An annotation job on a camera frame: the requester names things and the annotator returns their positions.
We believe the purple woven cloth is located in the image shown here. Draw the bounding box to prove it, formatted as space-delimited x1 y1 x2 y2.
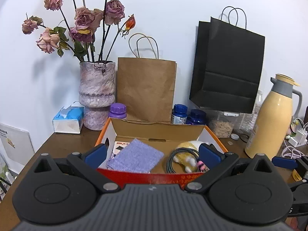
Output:
106 138 165 174

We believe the purple lid bottle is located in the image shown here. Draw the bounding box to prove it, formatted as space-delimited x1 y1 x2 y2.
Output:
109 103 127 119

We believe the clear plastic bottle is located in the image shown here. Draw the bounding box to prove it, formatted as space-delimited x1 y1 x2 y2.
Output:
239 90 264 136

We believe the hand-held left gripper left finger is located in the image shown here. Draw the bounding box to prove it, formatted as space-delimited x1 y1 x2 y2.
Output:
34 143 121 193

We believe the white and yellow plush toy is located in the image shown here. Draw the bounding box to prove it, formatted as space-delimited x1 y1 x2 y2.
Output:
174 140 213 173

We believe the pink mottled vase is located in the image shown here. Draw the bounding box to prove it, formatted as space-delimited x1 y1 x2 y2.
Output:
79 61 116 131

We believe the blue tissue box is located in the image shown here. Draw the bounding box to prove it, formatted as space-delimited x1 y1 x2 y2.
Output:
52 101 85 134

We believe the purple cable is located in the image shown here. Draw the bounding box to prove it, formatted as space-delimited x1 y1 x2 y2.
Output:
281 146 302 160

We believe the red cardboard box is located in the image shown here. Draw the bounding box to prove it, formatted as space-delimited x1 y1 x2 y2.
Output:
95 117 229 189

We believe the white labelled panel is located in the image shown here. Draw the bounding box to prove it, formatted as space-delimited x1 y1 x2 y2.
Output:
0 123 35 169

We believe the dried rose bouquet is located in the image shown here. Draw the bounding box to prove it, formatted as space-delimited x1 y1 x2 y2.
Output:
22 0 136 63

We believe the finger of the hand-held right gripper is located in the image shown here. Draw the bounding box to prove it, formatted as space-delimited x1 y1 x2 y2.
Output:
272 155 308 181

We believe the white power adapter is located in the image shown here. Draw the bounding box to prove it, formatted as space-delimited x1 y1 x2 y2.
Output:
288 123 308 147

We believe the black braided cable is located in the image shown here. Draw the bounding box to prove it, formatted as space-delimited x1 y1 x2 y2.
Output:
166 148 210 174

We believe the yellow thermos jug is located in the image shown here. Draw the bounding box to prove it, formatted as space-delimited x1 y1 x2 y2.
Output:
245 74 303 161

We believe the clear seed container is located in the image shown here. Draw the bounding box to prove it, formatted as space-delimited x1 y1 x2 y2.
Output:
208 111 239 139

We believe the dark blue bottle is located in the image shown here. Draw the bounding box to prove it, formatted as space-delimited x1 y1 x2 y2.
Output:
186 109 207 126

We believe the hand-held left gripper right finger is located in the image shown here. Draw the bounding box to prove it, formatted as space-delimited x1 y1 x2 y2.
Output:
185 143 274 194

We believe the blue lid white label bottle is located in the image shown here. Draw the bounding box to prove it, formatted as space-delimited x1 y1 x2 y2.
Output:
171 104 188 125

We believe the black paper bag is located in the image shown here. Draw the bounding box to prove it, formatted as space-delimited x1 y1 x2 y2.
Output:
189 6 266 114

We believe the brown paper bag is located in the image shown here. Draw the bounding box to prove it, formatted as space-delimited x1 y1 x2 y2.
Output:
117 33 178 124

